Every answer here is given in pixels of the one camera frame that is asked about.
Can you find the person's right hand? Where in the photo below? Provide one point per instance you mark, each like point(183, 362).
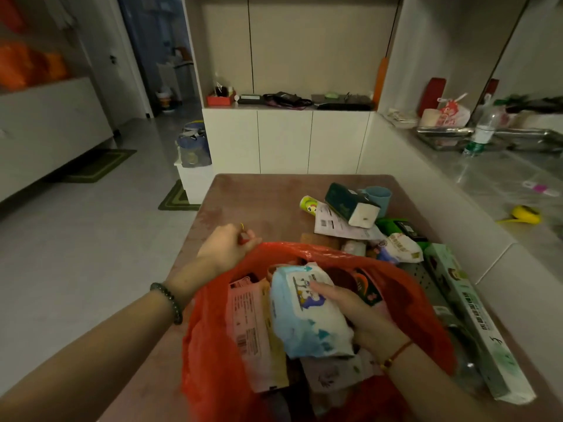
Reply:
point(369, 323)

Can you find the person's left hand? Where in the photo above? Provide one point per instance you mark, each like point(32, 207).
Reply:
point(224, 250)

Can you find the person's left fingers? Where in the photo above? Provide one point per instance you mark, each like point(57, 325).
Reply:
point(248, 241)

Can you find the person's right thumb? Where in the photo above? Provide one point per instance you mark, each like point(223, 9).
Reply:
point(327, 290)

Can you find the blue wet wipes packet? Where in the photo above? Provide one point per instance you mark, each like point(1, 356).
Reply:
point(303, 320)

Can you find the person's left forearm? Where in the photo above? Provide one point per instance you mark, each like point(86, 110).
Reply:
point(96, 347)

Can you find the person's right forearm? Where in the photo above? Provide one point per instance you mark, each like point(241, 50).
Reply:
point(431, 386)

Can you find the dark orange-print packet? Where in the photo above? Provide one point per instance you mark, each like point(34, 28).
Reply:
point(367, 287)

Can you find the small white jar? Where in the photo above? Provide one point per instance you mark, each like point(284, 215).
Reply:
point(354, 248)

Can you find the white paper receipt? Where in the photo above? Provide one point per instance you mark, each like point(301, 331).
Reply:
point(334, 226)

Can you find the yellow green can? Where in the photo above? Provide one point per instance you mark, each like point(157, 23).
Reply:
point(308, 205)

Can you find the white patterned packet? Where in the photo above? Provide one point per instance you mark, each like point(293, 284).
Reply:
point(330, 373)

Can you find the small green striped mat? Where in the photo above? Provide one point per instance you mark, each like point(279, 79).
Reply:
point(176, 199)

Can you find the white snack packet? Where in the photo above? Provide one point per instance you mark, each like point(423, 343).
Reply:
point(401, 248)

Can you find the pink printed packet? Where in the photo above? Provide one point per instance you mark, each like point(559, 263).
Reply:
point(250, 333)

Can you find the dark green tissue pack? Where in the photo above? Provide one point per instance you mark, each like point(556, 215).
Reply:
point(349, 204)

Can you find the grey dotted packet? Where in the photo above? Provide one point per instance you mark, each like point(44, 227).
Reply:
point(424, 285)

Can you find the green black box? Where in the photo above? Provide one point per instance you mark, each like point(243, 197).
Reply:
point(400, 226)

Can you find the blue plastic cup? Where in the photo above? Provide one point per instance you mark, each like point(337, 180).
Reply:
point(380, 199)

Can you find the white low cabinet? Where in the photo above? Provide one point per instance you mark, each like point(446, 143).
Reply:
point(286, 140)

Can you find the blue waste bin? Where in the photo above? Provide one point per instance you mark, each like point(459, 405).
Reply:
point(193, 144)

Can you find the black small box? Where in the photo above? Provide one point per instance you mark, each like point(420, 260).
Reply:
point(250, 99)

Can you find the red storage box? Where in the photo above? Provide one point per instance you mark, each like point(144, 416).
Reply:
point(220, 100)

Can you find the long green white box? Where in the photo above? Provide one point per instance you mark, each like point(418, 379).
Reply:
point(475, 320)

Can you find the small bucket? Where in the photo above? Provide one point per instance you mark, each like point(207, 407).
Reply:
point(165, 100)

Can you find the black flat tray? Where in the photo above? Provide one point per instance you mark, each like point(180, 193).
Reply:
point(343, 103)

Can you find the small green item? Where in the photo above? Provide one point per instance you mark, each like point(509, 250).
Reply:
point(331, 95)

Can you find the large green door mat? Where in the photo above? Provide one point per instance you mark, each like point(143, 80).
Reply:
point(99, 164)

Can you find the white paper cup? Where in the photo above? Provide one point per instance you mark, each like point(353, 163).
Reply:
point(429, 118)

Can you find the yellow tape measure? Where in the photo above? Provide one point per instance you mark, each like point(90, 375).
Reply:
point(525, 215)

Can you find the red white plastic bag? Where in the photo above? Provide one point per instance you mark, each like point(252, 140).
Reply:
point(453, 113)

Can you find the clear bottle green label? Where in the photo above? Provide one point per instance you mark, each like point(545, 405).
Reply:
point(483, 131)

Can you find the red board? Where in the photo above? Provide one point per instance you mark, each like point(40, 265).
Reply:
point(432, 94)

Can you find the white long sideboard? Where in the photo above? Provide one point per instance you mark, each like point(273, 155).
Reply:
point(44, 127)

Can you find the metal dish rack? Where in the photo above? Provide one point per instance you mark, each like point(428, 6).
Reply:
point(506, 138)

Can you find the pink white small tool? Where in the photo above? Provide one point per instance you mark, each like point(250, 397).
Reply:
point(540, 188)

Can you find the orange bags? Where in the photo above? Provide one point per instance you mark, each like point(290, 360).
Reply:
point(26, 65)

